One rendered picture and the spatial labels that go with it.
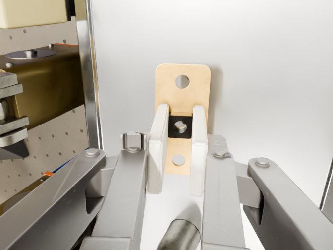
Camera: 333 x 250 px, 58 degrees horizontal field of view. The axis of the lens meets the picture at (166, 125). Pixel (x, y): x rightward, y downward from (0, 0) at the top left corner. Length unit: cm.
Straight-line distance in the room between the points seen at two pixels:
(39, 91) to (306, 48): 21
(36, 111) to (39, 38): 47
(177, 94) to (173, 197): 11
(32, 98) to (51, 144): 55
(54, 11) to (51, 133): 58
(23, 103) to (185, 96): 14
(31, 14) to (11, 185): 85
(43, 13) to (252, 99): 17
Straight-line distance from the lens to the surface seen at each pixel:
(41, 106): 29
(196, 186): 15
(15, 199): 42
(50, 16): 26
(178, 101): 21
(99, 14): 26
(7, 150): 88
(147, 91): 25
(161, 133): 15
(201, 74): 21
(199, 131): 16
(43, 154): 87
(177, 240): 28
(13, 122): 27
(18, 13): 24
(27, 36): 77
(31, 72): 28
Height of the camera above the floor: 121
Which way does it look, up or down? 57 degrees down
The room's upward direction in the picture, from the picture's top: 132 degrees counter-clockwise
